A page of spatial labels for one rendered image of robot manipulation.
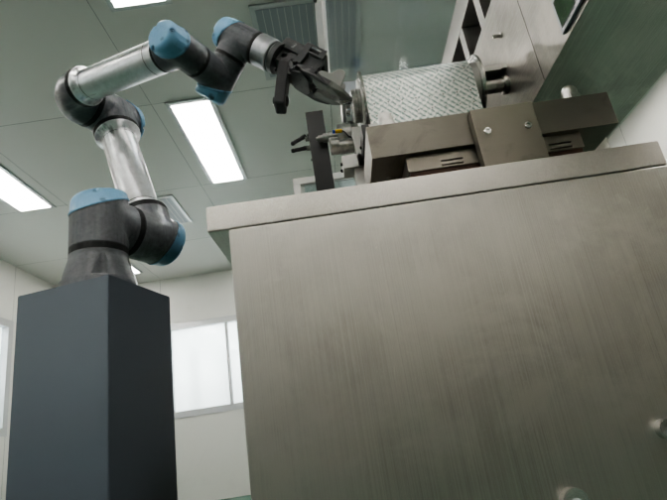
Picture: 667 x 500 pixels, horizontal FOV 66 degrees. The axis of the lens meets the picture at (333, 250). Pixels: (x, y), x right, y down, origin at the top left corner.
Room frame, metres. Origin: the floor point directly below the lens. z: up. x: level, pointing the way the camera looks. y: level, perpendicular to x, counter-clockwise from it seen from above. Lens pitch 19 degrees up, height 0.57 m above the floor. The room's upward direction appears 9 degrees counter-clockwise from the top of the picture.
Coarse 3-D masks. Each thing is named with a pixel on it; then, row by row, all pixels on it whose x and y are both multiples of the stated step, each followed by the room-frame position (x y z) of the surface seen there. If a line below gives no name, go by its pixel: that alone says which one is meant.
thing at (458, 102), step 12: (432, 96) 0.93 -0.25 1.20; (444, 96) 0.93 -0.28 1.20; (456, 96) 0.93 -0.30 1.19; (468, 96) 0.93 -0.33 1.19; (372, 108) 0.93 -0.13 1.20; (384, 108) 0.93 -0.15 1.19; (396, 108) 0.93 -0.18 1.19; (408, 108) 0.93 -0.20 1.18; (420, 108) 0.93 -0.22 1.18; (432, 108) 0.93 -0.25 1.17; (444, 108) 0.93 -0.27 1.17; (456, 108) 0.93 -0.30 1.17; (468, 108) 0.93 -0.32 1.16; (480, 108) 0.93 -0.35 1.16; (372, 120) 0.93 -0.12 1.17; (396, 120) 0.93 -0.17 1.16; (408, 120) 0.93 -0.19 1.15
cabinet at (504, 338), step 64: (512, 192) 0.67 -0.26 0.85; (576, 192) 0.67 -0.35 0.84; (640, 192) 0.68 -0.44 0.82; (256, 256) 0.67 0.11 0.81; (320, 256) 0.67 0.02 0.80; (384, 256) 0.67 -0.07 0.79; (448, 256) 0.67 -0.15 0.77; (512, 256) 0.67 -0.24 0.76; (576, 256) 0.67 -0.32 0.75; (640, 256) 0.67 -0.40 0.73; (256, 320) 0.67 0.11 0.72; (320, 320) 0.67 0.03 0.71; (384, 320) 0.67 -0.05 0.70; (448, 320) 0.67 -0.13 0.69; (512, 320) 0.67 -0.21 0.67; (576, 320) 0.67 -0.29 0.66; (640, 320) 0.67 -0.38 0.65; (256, 384) 0.67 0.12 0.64; (320, 384) 0.67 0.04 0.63; (384, 384) 0.67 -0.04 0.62; (448, 384) 0.67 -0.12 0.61; (512, 384) 0.67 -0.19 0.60; (576, 384) 0.67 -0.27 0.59; (640, 384) 0.67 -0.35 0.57; (256, 448) 0.67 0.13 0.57; (320, 448) 0.67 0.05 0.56; (384, 448) 0.67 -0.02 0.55; (448, 448) 0.67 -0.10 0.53; (512, 448) 0.67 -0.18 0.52; (576, 448) 0.67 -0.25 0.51; (640, 448) 0.67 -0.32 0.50
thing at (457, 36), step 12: (468, 0) 1.08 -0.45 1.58; (480, 0) 1.02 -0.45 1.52; (456, 12) 1.17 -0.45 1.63; (468, 12) 1.12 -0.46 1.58; (480, 12) 1.03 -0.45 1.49; (456, 24) 1.20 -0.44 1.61; (468, 24) 1.16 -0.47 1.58; (480, 24) 1.05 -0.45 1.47; (456, 36) 1.22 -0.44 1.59; (468, 36) 1.17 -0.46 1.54; (480, 36) 1.06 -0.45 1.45; (456, 48) 1.25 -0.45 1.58; (468, 48) 1.17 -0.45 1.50; (444, 60) 1.37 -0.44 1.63; (456, 60) 1.31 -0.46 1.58
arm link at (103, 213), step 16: (80, 192) 0.94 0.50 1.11; (96, 192) 0.94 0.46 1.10; (112, 192) 0.96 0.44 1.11; (80, 208) 0.94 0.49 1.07; (96, 208) 0.94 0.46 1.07; (112, 208) 0.96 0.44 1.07; (128, 208) 1.00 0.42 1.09; (80, 224) 0.94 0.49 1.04; (96, 224) 0.94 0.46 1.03; (112, 224) 0.96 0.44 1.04; (128, 224) 0.99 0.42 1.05; (144, 224) 1.03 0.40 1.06; (80, 240) 0.94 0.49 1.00; (112, 240) 0.96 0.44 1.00; (128, 240) 1.01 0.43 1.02
